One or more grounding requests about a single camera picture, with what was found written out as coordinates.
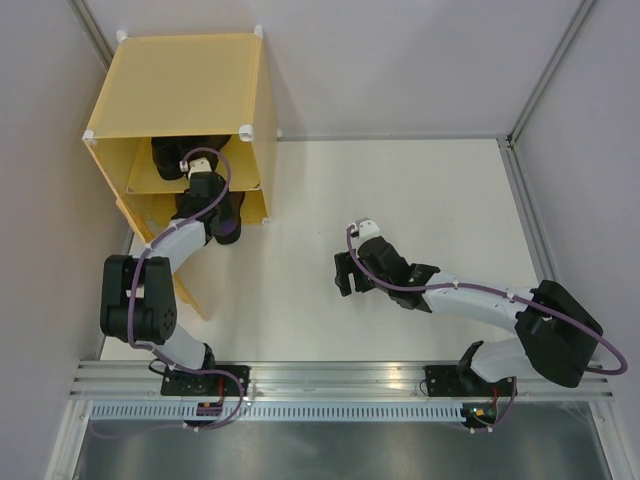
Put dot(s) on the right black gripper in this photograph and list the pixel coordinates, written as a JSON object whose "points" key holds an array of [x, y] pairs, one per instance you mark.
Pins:
{"points": [[344, 266]]}

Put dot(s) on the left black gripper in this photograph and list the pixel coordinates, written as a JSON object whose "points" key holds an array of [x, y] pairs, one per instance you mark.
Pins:
{"points": [[221, 191]]}

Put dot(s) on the black pointed loafer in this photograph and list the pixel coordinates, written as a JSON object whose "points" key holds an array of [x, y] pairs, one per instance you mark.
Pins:
{"points": [[205, 147]]}

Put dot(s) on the black leather shoe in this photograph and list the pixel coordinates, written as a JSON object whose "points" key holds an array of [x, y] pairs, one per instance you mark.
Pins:
{"points": [[167, 155]]}

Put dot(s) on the purple loafer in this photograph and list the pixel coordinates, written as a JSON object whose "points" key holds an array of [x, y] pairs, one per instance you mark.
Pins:
{"points": [[229, 227], [172, 210]]}

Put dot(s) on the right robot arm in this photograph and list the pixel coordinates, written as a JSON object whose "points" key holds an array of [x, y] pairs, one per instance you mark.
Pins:
{"points": [[552, 335]]}

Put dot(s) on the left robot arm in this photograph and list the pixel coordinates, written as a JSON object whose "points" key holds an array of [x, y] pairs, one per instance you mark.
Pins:
{"points": [[138, 302]]}

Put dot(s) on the yellow shoe cabinet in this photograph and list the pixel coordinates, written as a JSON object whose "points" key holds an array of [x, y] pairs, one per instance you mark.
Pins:
{"points": [[189, 85]]}

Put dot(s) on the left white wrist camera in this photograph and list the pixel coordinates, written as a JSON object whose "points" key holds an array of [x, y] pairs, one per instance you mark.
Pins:
{"points": [[199, 166]]}

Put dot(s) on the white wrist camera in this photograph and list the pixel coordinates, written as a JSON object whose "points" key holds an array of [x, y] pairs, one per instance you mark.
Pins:
{"points": [[199, 166], [363, 230]]}

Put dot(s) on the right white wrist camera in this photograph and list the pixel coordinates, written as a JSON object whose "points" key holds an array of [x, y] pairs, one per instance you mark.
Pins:
{"points": [[363, 230]]}

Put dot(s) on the left aluminium frame post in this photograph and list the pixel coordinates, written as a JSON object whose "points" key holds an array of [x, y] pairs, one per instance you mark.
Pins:
{"points": [[91, 29]]}

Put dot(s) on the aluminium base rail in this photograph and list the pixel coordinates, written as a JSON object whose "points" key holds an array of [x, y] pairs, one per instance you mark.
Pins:
{"points": [[316, 381]]}

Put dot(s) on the white slotted cable duct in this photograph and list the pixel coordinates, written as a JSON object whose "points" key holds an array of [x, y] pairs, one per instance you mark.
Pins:
{"points": [[280, 411]]}

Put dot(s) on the right aluminium frame profile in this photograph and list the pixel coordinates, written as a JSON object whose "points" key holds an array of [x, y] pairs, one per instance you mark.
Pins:
{"points": [[575, 164]]}

